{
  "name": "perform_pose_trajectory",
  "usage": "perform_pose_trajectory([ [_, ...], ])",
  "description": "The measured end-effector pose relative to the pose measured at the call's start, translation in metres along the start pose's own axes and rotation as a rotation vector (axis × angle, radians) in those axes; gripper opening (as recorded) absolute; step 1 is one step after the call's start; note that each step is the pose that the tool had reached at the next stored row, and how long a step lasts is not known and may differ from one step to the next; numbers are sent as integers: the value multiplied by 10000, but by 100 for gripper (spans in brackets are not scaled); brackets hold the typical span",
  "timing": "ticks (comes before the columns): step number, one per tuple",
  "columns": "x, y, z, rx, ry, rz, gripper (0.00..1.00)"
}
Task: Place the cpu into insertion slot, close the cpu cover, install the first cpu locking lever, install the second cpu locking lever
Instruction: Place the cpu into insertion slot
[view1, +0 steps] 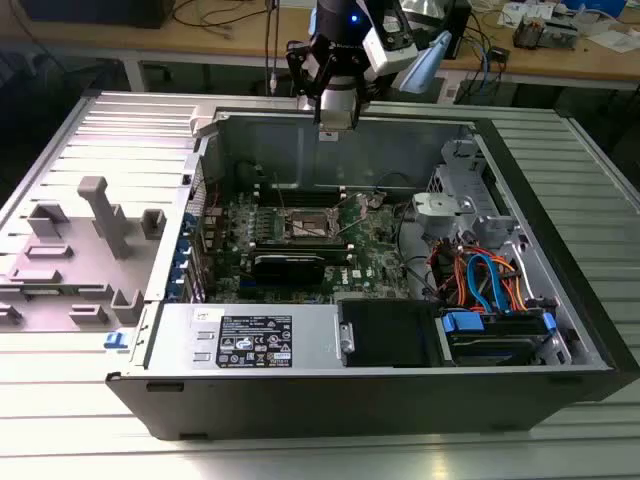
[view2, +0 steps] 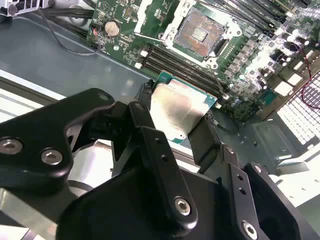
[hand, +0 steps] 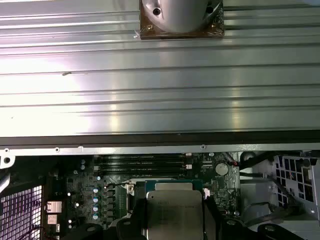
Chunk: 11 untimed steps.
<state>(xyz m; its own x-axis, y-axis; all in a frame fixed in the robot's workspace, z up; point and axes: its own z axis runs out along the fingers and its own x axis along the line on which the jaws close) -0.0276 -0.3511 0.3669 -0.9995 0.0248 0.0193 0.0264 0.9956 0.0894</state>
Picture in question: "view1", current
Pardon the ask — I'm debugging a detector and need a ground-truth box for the wooden desk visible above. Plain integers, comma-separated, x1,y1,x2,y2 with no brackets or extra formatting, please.
0,0,640,94

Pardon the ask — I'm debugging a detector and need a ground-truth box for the black open PC case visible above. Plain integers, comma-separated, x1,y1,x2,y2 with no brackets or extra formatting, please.
104,102,640,441

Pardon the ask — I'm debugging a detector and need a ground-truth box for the silver power supply unit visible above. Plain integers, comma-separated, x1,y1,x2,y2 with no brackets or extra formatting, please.
144,302,347,371

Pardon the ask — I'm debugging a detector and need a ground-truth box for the grey parts rack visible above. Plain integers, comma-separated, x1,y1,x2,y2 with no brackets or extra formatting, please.
0,174,169,334

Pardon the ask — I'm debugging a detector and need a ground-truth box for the tall black box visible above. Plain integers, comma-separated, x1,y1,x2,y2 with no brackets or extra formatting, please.
446,0,474,60

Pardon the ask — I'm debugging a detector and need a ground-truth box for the white paper sheet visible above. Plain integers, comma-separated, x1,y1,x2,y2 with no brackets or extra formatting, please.
584,28,640,54

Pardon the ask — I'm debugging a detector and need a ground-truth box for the silver drive cage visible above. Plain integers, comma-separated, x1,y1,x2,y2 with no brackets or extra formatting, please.
427,137,520,236

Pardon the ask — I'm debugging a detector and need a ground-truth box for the orange flat wire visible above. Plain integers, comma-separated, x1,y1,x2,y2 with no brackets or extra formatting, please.
492,254,530,314

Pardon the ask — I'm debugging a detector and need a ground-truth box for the blue network cable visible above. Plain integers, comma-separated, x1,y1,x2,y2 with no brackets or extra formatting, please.
476,38,495,97

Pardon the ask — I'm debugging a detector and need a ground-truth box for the silver round-top metal bracket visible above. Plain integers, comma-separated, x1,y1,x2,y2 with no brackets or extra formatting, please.
411,191,477,237

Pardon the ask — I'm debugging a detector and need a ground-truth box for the black computer box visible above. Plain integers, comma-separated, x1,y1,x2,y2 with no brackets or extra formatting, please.
21,0,176,30

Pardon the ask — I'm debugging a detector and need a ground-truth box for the metal heat sink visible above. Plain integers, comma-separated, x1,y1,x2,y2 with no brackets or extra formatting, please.
514,14,547,50

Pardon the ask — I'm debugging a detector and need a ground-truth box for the orange red wire bundle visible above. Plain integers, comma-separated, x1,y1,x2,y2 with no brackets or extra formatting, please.
428,238,474,307

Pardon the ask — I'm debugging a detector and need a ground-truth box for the CPU socket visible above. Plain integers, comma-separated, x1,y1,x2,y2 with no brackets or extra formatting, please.
282,204,342,244

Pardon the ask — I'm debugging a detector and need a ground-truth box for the black graphics card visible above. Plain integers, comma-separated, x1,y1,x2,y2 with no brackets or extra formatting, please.
248,252,327,285

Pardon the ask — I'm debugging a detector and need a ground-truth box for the white printed card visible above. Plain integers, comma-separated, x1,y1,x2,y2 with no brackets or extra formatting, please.
501,1,557,27

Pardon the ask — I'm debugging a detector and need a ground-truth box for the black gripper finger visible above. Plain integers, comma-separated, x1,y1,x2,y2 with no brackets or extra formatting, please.
349,63,373,130
285,42,342,126

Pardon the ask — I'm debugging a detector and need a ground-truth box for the pale grey case latch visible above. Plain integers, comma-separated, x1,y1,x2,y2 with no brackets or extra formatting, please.
189,103,224,139

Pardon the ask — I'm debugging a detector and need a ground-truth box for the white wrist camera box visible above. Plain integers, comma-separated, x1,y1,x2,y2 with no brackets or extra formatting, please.
362,19,420,77

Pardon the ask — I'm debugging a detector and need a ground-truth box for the grey electronic device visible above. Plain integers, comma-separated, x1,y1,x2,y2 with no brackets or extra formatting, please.
542,17,584,50

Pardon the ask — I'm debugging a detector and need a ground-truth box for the grey hanging cable plug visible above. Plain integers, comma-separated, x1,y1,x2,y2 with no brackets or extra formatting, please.
263,0,282,97

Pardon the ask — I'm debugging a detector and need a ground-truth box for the hard disk in blue carrier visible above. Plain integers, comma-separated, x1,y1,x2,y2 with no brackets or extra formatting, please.
438,308,560,367

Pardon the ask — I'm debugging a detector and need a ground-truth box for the green motherboard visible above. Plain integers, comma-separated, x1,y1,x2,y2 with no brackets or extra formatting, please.
199,189,436,306

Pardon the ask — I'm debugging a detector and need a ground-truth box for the blue flat wire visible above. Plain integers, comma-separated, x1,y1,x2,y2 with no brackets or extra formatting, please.
466,253,507,315

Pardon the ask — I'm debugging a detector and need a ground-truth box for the silver CPU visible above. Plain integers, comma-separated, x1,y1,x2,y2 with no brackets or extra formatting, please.
319,107,355,134

